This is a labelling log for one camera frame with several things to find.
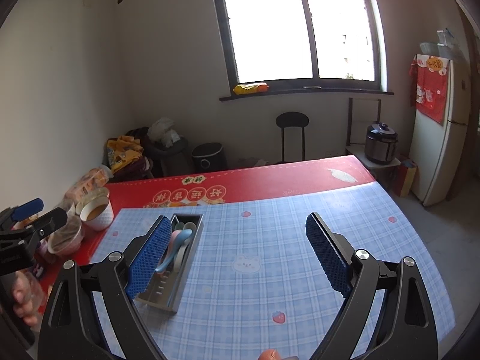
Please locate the small white side table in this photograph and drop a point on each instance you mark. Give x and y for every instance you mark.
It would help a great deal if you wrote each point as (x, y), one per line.
(378, 167)

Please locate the red printed cloth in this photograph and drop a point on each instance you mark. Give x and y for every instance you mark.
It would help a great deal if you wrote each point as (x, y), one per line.
(431, 90)

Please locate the wrapped snack package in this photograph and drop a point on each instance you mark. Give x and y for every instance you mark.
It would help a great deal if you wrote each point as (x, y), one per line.
(88, 182)

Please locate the stainless steel utensil tray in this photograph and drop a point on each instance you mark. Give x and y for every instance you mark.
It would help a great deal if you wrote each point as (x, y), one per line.
(183, 270)

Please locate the white plastic bag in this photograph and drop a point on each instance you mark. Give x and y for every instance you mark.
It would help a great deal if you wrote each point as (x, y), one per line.
(163, 131)

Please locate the red printed tablecloth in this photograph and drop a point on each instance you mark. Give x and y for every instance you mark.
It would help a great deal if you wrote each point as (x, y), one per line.
(262, 180)

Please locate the grey trash bin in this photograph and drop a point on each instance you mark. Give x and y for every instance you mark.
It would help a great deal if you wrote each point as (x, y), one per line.
(168, 159)

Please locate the person's left hand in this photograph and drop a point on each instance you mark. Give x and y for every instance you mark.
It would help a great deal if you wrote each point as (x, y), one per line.
(26, 307)

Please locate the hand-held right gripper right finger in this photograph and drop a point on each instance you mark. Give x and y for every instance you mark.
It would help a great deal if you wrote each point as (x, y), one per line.
(326, 255)

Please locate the yellow plastic bag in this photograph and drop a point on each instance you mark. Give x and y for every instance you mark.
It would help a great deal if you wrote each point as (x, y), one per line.
(123, 152)

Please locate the window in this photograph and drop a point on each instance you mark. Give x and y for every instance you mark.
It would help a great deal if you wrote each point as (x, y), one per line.
(300, 26)

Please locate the plastic bowl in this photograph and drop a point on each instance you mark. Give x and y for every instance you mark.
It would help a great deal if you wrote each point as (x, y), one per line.
(65, 238)

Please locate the green spoon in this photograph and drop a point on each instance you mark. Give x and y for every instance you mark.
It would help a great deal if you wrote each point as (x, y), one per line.
(177, 226)

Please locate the dark windowsill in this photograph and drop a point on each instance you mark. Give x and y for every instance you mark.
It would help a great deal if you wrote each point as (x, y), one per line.
(300, 95)

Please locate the pink spoon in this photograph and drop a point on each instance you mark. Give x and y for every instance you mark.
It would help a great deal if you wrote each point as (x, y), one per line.
(173, 240)

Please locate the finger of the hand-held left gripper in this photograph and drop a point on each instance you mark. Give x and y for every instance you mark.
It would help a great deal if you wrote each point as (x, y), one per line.
(28, 208)
(50, 221)

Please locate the beige spoon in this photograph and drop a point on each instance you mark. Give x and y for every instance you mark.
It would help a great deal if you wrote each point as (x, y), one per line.
(188, 227)

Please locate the white refrigerator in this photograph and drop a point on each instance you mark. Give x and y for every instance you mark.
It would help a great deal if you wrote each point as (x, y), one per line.
(438, 157)

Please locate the blue spoon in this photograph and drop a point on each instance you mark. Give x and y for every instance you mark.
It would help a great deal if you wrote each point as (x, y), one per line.
(180, 240)

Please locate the black air fryer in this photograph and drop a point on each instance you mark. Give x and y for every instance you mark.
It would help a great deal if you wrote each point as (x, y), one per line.
(209, 157)

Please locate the blue plaid table mat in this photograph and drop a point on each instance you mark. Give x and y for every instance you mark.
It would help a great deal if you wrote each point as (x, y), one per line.
(281, 251)

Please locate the yellow snack packet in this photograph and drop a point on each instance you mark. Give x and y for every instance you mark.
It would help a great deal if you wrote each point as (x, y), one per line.
(250, 89)

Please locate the rice cooker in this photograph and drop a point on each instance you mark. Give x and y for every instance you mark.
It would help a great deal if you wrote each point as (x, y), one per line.
(380, 144)

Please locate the black round stool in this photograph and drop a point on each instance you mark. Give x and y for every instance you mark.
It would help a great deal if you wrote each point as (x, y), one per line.
(292, 120)

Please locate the dark red cloth pile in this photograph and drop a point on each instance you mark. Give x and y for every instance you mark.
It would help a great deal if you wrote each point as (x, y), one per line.
(138, 167)

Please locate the small round dish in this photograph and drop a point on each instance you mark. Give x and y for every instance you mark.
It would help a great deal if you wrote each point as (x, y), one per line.
(312, 87)

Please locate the red paper bag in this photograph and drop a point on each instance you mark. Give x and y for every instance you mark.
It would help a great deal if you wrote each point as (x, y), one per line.
(408, 176)

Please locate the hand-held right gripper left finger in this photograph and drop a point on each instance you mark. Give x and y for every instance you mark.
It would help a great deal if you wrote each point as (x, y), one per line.
(150, 255)

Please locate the person's right hand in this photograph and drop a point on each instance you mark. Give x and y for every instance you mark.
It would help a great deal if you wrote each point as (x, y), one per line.
(270, 355)

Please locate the black metal rack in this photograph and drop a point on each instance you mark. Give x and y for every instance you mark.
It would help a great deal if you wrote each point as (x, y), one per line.
(352, 120)

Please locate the clear plastic containers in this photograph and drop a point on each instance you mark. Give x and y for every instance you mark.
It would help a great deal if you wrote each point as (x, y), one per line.
(442, 47)

